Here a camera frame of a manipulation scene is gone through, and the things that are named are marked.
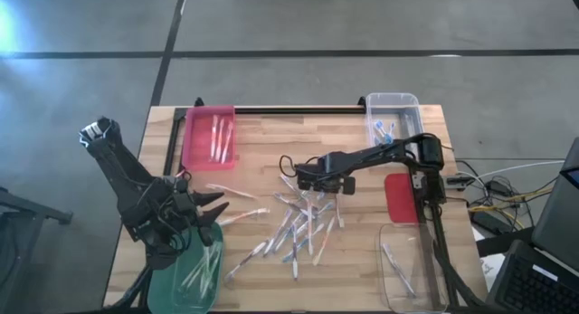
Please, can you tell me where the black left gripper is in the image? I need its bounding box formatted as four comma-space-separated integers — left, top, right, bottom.
165, 177, 231, 243

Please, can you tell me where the clear deep plastic bin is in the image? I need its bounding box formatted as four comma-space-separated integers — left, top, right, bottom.
365, 91, 427, 167

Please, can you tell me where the black power adapter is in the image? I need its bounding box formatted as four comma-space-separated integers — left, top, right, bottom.
472, 210, 503, 233
490, 180, 515, 197

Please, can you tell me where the pink plastic bin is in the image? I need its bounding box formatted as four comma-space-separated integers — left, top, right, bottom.
181, 104, 237, 172

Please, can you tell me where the black metal stand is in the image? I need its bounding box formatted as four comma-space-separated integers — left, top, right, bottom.
0, 186, 74, 314

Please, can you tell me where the white toothbrush at edge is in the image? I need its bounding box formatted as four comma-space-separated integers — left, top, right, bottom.
223, 240, 269, 284

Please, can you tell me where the red flat plastic lid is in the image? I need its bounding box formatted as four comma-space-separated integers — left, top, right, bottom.
384, 172, 419, 226

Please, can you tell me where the yellow cable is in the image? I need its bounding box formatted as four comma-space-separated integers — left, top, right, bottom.
468, 194, 544, 215

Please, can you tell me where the white cable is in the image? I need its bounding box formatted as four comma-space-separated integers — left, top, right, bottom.
474, 158, 566, 180

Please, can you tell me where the black laptop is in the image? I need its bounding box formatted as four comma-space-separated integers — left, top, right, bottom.
486, 136, 579, 314

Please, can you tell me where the clear shallow plastic tray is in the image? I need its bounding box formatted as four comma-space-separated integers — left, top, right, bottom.
377, 223, 451, 314

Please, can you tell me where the green plastic bin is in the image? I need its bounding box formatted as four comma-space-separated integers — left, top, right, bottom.
147, 223, 226, 314

